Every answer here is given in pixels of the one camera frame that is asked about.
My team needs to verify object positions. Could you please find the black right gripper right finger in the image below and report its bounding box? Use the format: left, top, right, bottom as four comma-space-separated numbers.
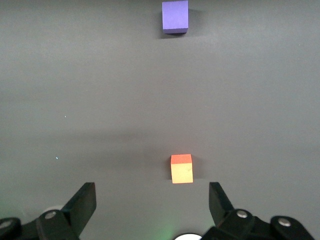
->
202, 181, 255, 240

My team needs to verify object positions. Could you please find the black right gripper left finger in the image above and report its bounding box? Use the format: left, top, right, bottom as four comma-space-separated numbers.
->
36, 182, 97, 240

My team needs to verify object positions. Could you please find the orange foam block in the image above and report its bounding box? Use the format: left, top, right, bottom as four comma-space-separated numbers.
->
170, 153, 194, 185

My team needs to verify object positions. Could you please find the purple foam block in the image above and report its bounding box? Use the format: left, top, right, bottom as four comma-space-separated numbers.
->
161, 0, 189, 35

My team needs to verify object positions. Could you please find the dark grey table mat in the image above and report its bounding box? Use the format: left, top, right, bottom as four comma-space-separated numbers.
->
0, 0, 320, 240

